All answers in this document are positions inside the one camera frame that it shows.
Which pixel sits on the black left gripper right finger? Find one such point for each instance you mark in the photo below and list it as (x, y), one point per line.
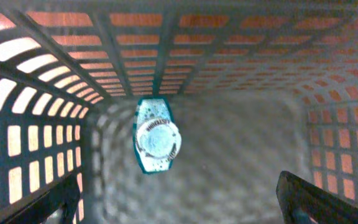
(303, 202)

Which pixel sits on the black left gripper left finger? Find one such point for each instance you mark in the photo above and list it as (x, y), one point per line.
(63, 195)

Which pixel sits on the teal blue bottle pouch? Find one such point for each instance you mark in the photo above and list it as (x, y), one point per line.
(155, 136)

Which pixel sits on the grey plastic basket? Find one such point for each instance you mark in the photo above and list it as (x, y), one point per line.
(255, 88)

